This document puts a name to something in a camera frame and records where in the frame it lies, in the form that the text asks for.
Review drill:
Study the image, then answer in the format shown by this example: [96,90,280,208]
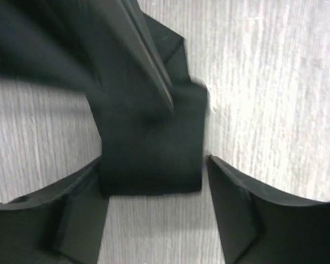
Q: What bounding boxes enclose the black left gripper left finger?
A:
[0,159,108,264]

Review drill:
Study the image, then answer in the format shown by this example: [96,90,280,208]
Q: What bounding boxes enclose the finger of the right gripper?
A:
[0,1,174,116]

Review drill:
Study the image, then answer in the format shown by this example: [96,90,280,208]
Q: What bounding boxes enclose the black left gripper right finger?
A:
[207,156,330,263]

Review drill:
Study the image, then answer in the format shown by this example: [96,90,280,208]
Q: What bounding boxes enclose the black tie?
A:
[86,14,208,196]

